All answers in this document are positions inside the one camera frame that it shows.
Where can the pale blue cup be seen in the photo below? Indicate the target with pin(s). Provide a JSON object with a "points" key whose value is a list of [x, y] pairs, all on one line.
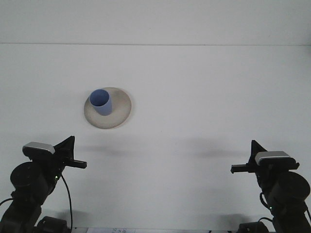
{"points": [[103, 105]]}

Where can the pale round plate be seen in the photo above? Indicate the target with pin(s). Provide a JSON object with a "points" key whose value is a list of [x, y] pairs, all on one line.
{"points": [[120, 111]]}

